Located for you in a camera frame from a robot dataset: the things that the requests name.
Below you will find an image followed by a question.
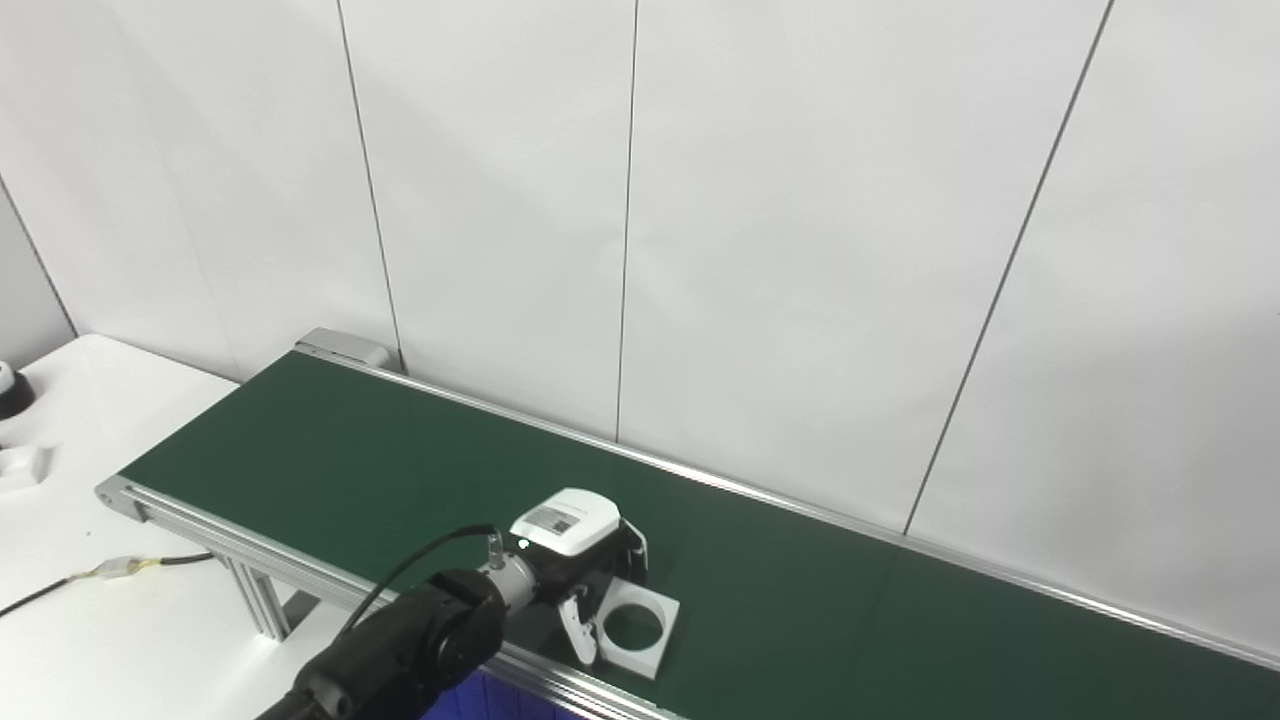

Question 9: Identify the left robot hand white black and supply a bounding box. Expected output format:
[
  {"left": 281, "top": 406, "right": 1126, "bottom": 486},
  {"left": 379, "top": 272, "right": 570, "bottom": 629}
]
[{"left": 505, "top": 487, "right": 651, "bottom": 668}]

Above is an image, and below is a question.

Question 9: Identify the white square part round hole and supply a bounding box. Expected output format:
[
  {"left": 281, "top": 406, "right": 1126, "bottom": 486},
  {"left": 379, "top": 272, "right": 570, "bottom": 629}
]
[{"left": 590, "top": 578, "right": 681, "bottom": 681}]

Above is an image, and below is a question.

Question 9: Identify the blue plastic bin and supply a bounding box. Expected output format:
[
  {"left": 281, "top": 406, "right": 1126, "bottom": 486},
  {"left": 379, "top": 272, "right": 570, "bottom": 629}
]
[{"left": 420, "top": 668, "right": 591, "bottom": 720}]

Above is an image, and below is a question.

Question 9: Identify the green conveyor belt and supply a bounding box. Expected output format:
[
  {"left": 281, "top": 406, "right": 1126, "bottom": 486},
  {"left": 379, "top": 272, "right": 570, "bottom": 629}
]
[
  {"left": 120, "top": 350, "right": 1280, "bottom": 720},
  {"left": 95, "top": 340, "right": 1280, "bottom": 720}
]

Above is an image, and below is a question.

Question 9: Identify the grey conveyor motor housing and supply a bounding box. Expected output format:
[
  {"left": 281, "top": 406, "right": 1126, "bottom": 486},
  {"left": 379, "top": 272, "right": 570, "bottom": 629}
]
[{"left": 296, "top": 327, "right": 393, "bottom": 371}]

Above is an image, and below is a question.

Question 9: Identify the aluminium conveyor leg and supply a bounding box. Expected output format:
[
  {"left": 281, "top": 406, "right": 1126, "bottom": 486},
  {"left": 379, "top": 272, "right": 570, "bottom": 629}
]
[{"left": 215, "top": 555, "right": 293, "bottom": 641}]

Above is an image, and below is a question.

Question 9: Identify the small white part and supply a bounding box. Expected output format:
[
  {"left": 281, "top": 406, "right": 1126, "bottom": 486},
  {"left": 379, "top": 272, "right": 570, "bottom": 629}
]
[{"left": 0, "top": 443, "right": 53, "bottom": 491}]

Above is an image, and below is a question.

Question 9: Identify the black round object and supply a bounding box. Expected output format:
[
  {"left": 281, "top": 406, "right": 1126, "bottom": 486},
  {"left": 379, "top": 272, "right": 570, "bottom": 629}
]
[{"left": 0, "top": 360, "right": 36, "bottom": 419}]

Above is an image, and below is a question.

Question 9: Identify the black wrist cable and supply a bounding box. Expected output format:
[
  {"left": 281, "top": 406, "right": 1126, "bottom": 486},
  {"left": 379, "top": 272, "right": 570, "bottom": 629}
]
[{"left": 340, "top": 524, "right": 501, "bottom": 641}]

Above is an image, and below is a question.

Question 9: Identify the black cable white connector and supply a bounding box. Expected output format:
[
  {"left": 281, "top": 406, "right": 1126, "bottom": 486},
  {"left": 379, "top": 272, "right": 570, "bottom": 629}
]
[{"left": 0, "top": 552, "right": 216, "bottom": 619}]

